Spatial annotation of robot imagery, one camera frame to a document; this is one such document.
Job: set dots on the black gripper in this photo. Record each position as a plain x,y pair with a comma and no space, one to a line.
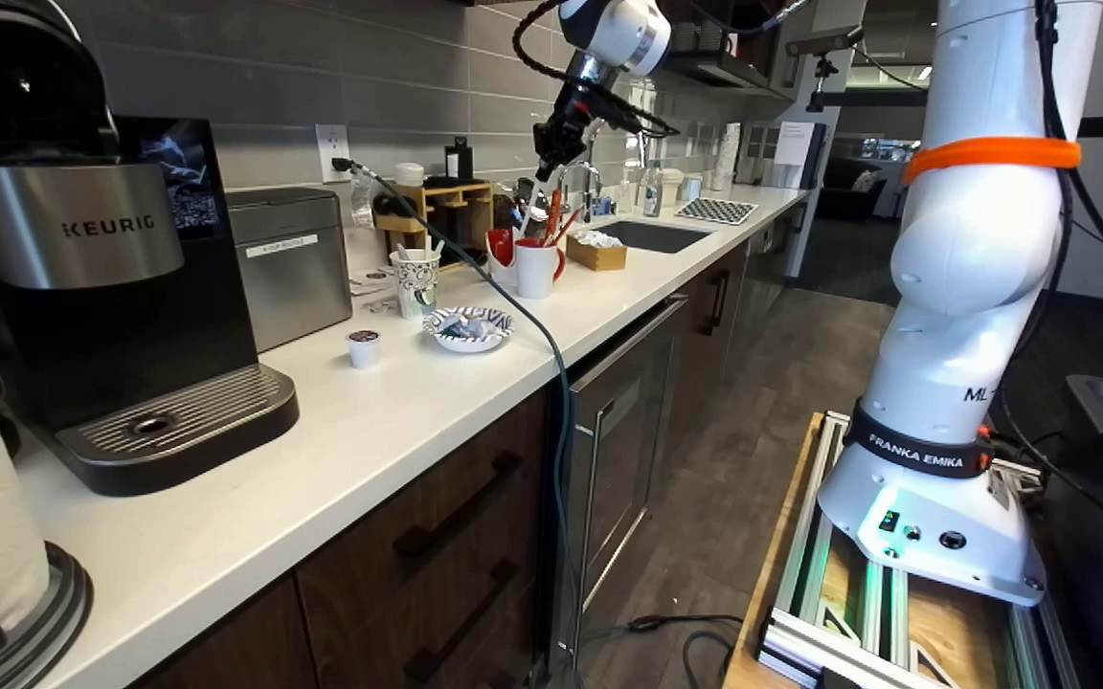
565,144

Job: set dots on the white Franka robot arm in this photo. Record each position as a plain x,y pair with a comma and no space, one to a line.
972,318

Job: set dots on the small white cup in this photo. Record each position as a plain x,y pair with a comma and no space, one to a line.
411,173

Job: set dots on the patterned paper coffee cup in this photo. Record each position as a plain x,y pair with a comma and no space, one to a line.
413,285

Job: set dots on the black Keurig coffee machine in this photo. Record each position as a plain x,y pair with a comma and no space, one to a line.
93,281

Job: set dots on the red plastic utensil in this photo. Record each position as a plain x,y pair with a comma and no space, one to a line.
559,221

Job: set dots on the wooden packet box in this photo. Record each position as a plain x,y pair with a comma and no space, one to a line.
598,253

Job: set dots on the black canister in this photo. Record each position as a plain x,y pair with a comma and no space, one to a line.
455,159

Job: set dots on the wooden countertop organizer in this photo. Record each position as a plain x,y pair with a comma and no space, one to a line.
441,212

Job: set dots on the black kitchen sink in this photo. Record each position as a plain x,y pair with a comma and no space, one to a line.
652,235

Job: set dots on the blue patterned paper plate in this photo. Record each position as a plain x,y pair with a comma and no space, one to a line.
469,331

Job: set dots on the grey dish drying mat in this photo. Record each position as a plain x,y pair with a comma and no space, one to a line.
714,212

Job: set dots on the white pod purple lid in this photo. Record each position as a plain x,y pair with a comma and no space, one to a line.
366,350

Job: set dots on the stainless steel box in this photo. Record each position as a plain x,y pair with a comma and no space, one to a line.
287,268

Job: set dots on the dark wood counter cabinet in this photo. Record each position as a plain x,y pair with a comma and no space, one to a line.
450,549

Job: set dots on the white wall outlet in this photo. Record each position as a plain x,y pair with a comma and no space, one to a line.
329,147

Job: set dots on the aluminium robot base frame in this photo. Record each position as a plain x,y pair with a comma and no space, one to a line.
910,636

